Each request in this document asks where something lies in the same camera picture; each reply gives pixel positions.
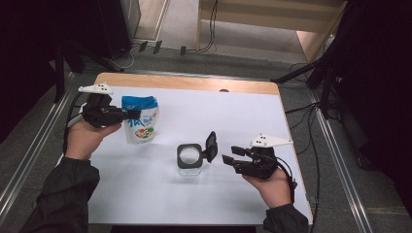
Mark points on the grey metal cabinet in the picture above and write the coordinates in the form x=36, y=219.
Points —
x=131, y=19

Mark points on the person's right hand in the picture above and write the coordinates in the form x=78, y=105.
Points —
x=275, y=191

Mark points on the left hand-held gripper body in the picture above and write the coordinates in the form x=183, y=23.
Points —
x=102, y=115

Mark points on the blue and white pouch bag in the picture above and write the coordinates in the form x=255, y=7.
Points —
x=145, y=127

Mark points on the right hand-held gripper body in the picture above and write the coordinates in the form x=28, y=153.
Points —
x=262, y=163

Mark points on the black upright stand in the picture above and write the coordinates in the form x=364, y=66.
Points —
x=60, y=74

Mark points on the light wooden shelf unit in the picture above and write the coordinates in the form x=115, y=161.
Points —
x=275, y=13

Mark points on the metal floor rail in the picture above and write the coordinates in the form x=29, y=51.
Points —
x=29, y=158
x=340, y=168

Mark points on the black curtain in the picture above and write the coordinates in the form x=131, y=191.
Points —
x=382, y=81
x=29, y=48

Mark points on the clear jar with black lid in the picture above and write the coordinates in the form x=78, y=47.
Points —
x=194, y=163

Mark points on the person's left hand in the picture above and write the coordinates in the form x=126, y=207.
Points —
x=81, y=139

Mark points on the white table sheet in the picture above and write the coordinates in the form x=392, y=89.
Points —
x=226, y=113

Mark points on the black tripod stand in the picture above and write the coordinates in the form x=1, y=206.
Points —
x=325, y=69

